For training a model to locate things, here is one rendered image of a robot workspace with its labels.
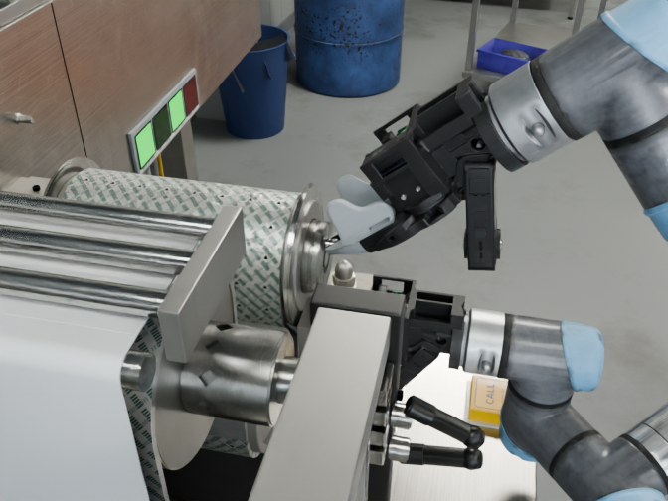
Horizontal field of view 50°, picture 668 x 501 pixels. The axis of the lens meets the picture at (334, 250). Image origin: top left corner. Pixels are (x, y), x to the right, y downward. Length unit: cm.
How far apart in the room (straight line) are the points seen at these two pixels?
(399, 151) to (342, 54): 341
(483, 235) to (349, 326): 30
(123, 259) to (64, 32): 55
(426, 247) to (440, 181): 229
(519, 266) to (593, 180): 81
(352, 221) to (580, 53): 24
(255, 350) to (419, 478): 55
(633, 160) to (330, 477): 38
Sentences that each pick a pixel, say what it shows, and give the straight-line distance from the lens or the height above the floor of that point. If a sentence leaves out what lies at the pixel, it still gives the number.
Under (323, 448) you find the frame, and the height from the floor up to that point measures 144.
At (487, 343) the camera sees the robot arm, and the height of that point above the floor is 114.
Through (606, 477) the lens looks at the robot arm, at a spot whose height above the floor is 105.
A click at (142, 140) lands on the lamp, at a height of 120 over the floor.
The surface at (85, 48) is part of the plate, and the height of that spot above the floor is 137.
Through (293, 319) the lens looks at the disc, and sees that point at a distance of 72.
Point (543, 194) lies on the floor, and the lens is 334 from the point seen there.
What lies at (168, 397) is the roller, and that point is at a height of 135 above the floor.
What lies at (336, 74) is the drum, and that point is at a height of 14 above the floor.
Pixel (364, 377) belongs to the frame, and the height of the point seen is 144.
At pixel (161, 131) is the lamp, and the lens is 116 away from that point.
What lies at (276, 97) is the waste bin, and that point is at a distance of 362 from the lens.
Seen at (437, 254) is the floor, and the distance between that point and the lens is 286.
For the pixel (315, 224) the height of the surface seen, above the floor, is 129.
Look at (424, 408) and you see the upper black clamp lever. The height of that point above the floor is 138.
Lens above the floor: 169
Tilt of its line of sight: 36 degrees down
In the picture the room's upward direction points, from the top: straight up
